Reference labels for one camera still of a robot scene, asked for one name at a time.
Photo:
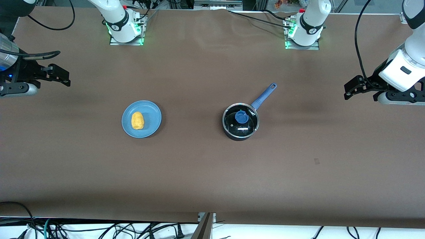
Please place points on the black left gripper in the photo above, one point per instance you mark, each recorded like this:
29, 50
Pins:
374, 80

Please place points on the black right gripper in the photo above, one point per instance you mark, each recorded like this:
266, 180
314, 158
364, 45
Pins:
22, 70

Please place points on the yellow potato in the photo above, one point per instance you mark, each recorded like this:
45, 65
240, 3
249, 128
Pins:
137, 120

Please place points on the glass lid with blue knob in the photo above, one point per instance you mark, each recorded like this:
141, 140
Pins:
241, 117

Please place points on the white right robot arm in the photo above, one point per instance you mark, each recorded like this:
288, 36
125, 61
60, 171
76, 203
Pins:
116, 20

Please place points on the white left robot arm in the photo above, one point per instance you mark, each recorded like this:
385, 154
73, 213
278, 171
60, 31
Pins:
310, 20

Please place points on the blue round plate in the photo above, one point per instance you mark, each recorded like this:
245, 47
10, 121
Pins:
151, 116

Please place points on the colourful background object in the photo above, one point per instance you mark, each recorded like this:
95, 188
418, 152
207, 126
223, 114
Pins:
280, 3

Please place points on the brown table cover sheet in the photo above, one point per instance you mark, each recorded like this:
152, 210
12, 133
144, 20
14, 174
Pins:
199, 166

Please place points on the black power plug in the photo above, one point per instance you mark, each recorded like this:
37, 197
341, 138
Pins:
179, 232

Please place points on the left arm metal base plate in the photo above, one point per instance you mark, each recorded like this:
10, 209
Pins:
312, 47

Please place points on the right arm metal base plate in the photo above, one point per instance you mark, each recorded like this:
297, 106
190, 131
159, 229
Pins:
132, 43

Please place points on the metal corner bracket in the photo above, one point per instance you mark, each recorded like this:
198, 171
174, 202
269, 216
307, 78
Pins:
405, 18

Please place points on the grey metal profile post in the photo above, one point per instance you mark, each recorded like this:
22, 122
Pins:
204, 229

